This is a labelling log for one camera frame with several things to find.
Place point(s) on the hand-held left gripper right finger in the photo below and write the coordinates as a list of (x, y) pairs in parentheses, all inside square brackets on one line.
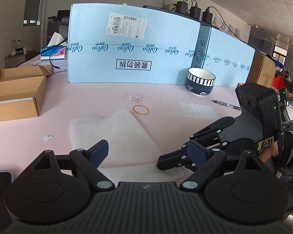
[(197, 153)]

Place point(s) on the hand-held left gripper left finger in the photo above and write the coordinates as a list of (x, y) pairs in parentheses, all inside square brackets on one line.
[(100, 151)]

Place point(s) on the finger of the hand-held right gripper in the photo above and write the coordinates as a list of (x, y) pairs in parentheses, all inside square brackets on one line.
[(214, 126), (173, 159)]

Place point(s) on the translucent plastic shopping bag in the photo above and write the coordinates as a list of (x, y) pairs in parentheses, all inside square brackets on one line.
[(112, 131)]

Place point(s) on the person's right hand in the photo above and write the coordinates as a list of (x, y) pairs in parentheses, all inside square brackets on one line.
[(268, 154)]

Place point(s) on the clear sticker sheet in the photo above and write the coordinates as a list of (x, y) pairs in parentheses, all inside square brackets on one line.
[(197, 109)]

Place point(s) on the grey ballpoint pen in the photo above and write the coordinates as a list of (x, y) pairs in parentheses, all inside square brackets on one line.
[(228, 105)]

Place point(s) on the dark blue patterned bowl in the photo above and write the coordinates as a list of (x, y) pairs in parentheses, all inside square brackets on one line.
[(197, 90)]

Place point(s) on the closed brown cardboard box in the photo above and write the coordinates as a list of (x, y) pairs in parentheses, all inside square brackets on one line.
[(261, 70)]

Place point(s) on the white black-striped bowl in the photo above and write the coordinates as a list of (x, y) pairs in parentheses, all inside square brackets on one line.
[(201, 79)]

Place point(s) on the tan rubber band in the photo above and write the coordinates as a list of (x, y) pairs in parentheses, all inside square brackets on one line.
[(134, 111)]

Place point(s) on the small white paper label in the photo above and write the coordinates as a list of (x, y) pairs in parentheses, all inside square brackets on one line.
[(47, 138)]

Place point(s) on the light blue carton dark side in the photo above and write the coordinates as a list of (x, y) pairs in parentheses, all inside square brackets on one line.
[(229, 53)]

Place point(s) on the open brown cardboard box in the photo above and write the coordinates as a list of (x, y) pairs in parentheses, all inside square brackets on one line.
[(14, 112)]

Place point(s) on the white foam sheet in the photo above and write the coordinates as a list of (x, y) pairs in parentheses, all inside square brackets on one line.
[(12, 101)]

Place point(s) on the blue flowered tissue box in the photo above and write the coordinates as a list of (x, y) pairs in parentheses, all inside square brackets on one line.
[(53, 53)]

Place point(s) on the black power adapter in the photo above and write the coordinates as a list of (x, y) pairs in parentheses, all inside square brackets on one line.
[(194, 11), (181, 6), (207, 17)]

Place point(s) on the black smartphone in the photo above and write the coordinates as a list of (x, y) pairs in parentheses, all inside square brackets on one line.
[(0, 199)]

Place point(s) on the light blue carton white label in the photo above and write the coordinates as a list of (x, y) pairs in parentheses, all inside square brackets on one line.
[(136, 41)]

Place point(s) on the low grey cabinet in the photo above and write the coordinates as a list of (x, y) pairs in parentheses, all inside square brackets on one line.
[(22, 59)]

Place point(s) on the window with dark blind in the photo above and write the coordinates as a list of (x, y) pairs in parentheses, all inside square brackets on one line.
[(33, 0)]

